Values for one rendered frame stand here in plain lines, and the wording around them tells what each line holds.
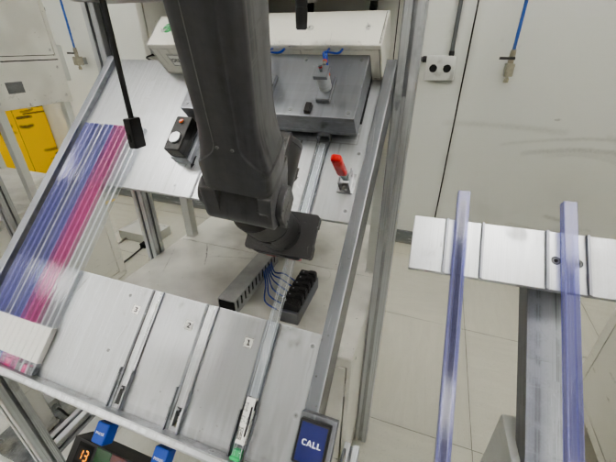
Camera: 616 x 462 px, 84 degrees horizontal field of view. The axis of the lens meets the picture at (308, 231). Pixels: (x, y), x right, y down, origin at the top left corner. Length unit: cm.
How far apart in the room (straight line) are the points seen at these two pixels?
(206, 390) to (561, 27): 211
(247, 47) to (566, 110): 213
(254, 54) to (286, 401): 45
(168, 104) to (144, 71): 14
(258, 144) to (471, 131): 200
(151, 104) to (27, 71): 100
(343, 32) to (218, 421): 66
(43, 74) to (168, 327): 143
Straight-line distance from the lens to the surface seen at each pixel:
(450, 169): 227
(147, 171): 78
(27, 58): 185
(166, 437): 60
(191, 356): 60
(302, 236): 48
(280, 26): 74
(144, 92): 92
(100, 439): 68
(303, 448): 50
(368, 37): 67
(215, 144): 27
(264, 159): 27
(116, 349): 69
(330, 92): 62
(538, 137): 228
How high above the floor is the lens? 123
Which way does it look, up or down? 29 degrees down
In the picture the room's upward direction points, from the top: straight up
